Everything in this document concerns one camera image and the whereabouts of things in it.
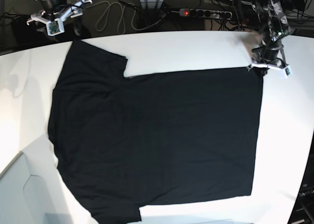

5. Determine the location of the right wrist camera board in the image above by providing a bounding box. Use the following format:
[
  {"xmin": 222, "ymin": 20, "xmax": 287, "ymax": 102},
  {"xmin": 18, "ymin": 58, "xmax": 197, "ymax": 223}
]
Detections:
[{"xmin": 46, "ymin": 20, "xmax": 65, "ymax": 36}]

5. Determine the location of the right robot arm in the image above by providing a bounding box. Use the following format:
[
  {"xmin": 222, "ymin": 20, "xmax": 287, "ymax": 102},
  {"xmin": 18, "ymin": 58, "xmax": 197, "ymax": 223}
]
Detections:
[{"xmin": 26, "ymin": 0, "xmax": 93, "ymax": 25}]

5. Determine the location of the black T-shirt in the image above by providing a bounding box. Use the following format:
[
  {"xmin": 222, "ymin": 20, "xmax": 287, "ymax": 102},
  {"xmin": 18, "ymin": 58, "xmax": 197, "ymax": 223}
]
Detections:
[{"xmin": 48, "ymin": 41, "xmax": 263, "ymax": 224}]

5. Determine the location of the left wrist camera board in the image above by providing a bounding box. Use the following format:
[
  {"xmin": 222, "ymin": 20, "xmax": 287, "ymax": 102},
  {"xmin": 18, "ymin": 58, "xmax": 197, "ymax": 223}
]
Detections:
[{"xmin": 282, "ymin": 65, "xmax": 293, "ymax": 79}]

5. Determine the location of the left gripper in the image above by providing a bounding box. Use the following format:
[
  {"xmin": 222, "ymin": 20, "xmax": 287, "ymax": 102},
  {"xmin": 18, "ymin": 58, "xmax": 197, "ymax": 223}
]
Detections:
[{"xmin": 246, "ymin": 41, "xmax": 286, "ymax": 73}]

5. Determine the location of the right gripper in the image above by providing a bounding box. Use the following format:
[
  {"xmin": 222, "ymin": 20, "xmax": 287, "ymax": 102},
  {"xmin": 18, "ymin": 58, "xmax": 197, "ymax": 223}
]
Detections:
[{"xmin": 26, "ymin": 0, "xmax": 92, "ymax": 25}]

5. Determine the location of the black power strip red switch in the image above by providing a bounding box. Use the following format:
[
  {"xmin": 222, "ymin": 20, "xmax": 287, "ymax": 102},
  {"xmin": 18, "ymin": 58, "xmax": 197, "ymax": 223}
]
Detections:
[{"xmin": 171, "ymin": 8, "xmax": 233, "ymax": 20}]

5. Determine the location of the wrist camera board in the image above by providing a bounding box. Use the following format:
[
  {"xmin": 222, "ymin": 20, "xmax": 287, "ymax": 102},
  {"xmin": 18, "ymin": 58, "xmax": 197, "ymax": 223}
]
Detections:
[
  {"xmin": 46, "ymin": 20, "xmax": 65, "ymax": 36},
  {"xmin": 282, "ymin": 65, "xmax": 293, "ymax": 79}
]

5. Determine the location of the grey looped cable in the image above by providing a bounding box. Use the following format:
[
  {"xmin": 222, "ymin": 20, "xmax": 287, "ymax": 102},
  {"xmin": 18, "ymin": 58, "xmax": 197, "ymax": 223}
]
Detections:
[{"xmin": 95, "ymin": 0, "xmax": 164, "ymax": 32}]

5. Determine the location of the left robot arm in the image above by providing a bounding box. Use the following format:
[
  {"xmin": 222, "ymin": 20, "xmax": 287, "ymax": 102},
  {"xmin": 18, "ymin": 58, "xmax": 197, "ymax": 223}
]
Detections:
[{"xmin": 248, "ymin": 0, "xmax": 292, "ymax": 78}]

